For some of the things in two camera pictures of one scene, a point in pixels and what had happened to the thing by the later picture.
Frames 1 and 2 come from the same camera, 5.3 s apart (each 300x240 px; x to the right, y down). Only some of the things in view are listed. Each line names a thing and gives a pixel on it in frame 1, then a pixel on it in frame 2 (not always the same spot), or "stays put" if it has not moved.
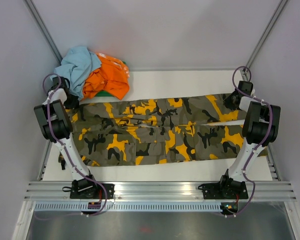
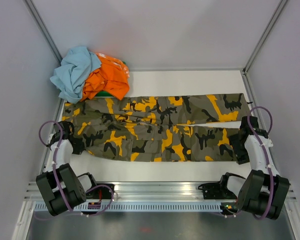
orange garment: x=112 y=76 stays put
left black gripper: x=75 y=104 -> x=80 y=146
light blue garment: x=78 y=64 stays put
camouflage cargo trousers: x=200 y=130 stays put
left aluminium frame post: x=43 y=30 stays put
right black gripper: x=227 y=101 -> x=242 y=157
